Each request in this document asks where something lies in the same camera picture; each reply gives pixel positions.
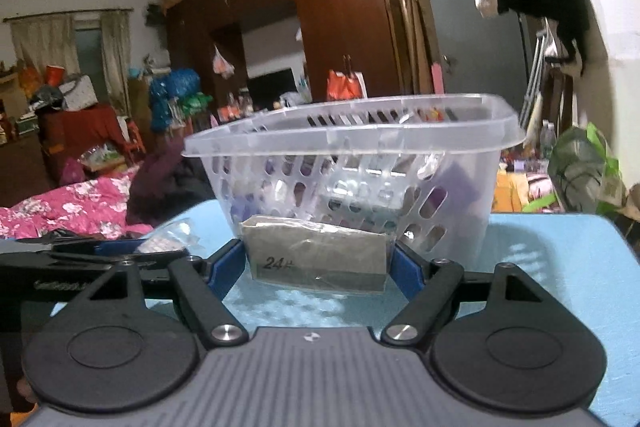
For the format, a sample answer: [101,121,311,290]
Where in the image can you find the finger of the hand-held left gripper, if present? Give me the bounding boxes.
[50,256,176,294]
[0,237,148,261]

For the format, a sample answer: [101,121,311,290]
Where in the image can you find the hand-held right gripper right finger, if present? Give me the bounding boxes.
[381,241,589,351]

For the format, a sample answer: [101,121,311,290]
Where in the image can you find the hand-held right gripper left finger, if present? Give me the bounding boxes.
[47,238,249,350]

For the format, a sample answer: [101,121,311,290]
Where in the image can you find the grey paper packet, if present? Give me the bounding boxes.
[241,215,396,296]

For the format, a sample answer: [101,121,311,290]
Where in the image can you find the clear plastic basket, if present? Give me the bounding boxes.
[181,93,527,261]

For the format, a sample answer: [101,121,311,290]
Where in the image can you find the pink floral blanket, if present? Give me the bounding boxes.
[0,164,154,241]

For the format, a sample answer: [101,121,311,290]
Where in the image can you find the dark purple garment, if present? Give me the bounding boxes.
[127,141,217,229]

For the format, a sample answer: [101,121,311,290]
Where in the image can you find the red cloth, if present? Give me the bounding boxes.
[37,104,137,188]

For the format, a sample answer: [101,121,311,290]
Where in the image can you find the yellow cloth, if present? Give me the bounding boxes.
[492,169,532,213]

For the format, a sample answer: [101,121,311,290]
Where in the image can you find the blue plastic bag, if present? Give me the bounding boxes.
[148,69,202,134]

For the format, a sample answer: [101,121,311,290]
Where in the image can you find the small green bag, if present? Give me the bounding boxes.
[182,92,214,114]

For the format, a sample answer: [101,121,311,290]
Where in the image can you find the beige curtain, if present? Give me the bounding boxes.
[10,14,82,78]
[100,9,134,118]

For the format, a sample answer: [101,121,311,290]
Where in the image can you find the black monitor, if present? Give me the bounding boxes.
[247,67,299,108]

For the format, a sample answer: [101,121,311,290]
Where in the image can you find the orange bag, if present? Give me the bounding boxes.
[327,67,364,100]

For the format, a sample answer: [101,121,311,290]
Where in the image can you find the pink white plastic bag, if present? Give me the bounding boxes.
[212,45,236,78]

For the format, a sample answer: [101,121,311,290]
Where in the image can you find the green clear plastic bag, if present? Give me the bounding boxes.
[547,122,627,214]

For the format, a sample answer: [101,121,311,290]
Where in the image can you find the grey door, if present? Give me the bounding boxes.
[416,0,532,108]

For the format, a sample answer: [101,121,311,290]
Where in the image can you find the metal folding rack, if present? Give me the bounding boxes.
[519,21,562,128]

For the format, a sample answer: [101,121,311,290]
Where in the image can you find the wooden planks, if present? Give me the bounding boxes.
[394,0,442,96]

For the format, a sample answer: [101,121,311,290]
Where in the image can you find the brown wooden wardrobe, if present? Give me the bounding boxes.
[165,0,407,142]

